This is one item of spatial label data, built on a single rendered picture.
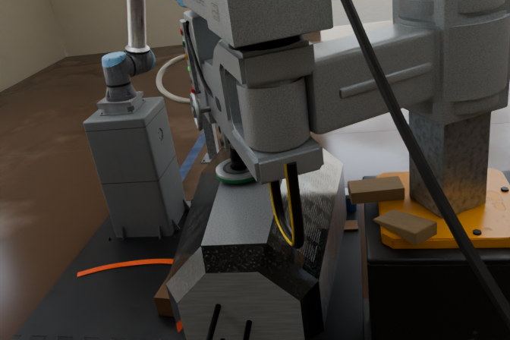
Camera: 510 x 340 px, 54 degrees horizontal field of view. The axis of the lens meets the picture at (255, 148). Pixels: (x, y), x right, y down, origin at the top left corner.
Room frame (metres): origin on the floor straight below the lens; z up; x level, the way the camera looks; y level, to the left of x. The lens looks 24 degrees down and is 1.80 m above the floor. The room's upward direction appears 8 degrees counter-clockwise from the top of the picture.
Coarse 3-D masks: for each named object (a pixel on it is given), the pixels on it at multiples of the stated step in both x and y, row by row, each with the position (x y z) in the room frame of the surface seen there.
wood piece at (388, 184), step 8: (392, 176) 1.73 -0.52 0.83; (352, 184) 1.71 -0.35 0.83; (360, 184) 1.70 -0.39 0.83; (368, 184) 1.69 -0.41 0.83; (376, 184) 1.68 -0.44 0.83; (384, 184) 1.67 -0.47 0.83; (392, 184) 1.66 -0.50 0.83; (400, 184) 1.65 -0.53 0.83; (352, 192) 1.65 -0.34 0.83; (360, 192) 1.64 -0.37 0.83; (368, 192) 1.64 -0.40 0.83; (376, 192) 1.64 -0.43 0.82; (384, 192) 1.63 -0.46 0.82; (392, 192) 1.63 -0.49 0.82; (400, 192) 1.63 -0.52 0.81; (352, 200) 1.64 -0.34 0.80; (360, 200) 1.64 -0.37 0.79; (368, 200) 1.64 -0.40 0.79; (376, 200) 1.64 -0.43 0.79; (384, 200) 1.63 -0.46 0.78
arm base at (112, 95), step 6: (126, 84) 3.02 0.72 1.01; (108, 90) 3.01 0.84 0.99; (114, 90) 2.99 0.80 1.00; (120, 90) 2.99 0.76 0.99; (126, 90) 3.01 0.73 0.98; (132, 90) 3.03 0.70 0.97; (108, 96) 3.01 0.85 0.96; (114, 96) 2.98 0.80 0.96; (120, 96) 2.97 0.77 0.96; (126, 96) 2.98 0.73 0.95; (132, 96) 3.01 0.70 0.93
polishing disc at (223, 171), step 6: (222, 162) 2.04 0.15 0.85; (228, 162) 2.03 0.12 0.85; (216, 168) 1.99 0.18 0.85; (222, 168) 1.98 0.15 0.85; (228, 168) 1.97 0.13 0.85; (246, 168) 1.94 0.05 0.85; (216, 174) 1.96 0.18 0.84; (222, 174) 1.93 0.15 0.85; (228, 174) 1.92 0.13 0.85; (234, 174) 1.91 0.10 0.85; (240, 174) 1.90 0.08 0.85; (246, 174) 1.89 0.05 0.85; (234, 180) 1.88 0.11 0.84
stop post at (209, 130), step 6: (198, 96) 3.96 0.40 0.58; (204, 120) 3.96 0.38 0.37; (204, 126) 3.96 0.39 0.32; (210, 126) 3.95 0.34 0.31; (204, 132) 3.96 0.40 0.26; (210, 132) 3.95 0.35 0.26; (210, 138) 3.95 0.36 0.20; (216, 138) 4.01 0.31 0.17; (210, 144) 3.96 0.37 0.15; (216, 144) 3.98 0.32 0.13; (210, 150) 3.96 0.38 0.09; (216, 150) 3.95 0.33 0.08; (204, 156) 4.03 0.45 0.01; (210, 156) 3.96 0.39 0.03; (204, 162) 3.91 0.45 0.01
